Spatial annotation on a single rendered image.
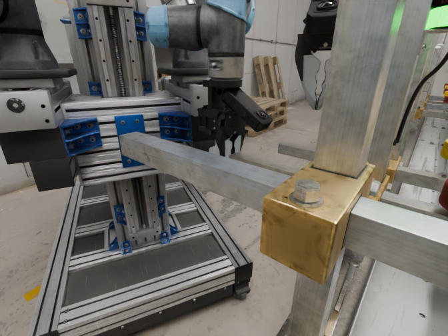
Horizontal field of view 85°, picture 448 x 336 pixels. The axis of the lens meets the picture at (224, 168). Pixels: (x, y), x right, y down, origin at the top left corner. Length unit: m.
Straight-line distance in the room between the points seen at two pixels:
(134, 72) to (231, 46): 0.51
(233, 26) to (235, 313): 1.15
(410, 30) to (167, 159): 0.37
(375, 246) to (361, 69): 0.12
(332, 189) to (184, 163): 0.16
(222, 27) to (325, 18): 0.21
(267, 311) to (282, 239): 1.15
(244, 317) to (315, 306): 1.00
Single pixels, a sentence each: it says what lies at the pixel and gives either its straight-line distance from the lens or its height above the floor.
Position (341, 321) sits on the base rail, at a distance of 0.47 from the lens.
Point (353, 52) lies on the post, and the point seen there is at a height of 1.06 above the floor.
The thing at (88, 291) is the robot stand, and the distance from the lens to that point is 1.24.
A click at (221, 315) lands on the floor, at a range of 1.30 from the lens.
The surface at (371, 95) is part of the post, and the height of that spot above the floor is 1.03.
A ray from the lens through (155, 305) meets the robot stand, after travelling 1.14.
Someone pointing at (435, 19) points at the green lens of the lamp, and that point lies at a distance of 0.45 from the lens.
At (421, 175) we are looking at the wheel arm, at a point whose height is 0.82.
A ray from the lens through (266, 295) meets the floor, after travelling 1.38.
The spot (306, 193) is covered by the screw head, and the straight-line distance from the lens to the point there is 0.16.
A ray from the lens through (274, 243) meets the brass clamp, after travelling 0.19.
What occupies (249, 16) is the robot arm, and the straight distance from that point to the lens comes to 0.97.
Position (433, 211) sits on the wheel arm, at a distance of 0.47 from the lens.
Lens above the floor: 1.06
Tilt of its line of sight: 23 degrees down
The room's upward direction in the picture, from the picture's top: straight up
